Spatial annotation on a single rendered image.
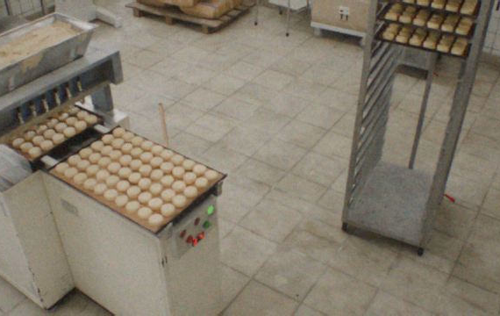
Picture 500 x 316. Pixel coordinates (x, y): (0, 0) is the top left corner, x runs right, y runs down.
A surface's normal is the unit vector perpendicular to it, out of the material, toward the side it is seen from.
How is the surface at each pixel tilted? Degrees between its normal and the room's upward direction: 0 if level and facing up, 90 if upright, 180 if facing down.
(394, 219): 0
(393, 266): 0
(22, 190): 90
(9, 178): 0
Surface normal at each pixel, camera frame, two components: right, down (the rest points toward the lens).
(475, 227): 0.00, -0.80
